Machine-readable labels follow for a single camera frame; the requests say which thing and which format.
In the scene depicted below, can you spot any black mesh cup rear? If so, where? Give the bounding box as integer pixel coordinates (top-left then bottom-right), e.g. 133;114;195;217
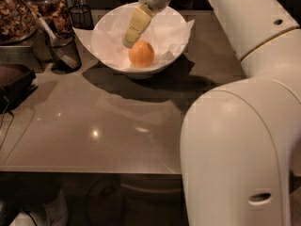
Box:
69;5;94;30

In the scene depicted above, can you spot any white paper liner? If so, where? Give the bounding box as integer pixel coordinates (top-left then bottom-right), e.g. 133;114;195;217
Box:
71;5;195;70

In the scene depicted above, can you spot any glass jar of snacks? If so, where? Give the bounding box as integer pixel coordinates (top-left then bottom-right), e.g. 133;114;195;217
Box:
27;0;71;32

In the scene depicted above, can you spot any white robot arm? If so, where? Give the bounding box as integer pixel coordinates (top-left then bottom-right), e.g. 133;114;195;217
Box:
181;0;301;226

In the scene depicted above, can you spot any black mesh cup front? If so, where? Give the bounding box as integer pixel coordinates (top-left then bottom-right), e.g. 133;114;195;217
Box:
45;33;82;73

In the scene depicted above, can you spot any white bowl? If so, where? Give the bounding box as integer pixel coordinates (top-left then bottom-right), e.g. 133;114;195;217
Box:
90;1;190;80

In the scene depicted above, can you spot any glass jar of nuts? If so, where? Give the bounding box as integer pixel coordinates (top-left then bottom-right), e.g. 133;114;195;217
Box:
0;0;37;45

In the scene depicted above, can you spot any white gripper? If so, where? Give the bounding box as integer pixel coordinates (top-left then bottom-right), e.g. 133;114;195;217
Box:
122;0;171;48

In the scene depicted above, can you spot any black mesh cup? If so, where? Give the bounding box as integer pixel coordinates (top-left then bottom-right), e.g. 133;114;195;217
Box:
45;33;82;73
69;5;94;30

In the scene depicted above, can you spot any thin black cable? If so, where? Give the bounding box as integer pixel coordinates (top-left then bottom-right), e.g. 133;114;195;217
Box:
0;96;15;151

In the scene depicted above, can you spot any metal scoop utensil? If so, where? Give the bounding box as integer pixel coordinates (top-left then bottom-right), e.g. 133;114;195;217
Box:
6;0;79;70

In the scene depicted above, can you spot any orange fruit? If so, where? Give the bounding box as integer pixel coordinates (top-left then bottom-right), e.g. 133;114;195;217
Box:
128;40;154;68

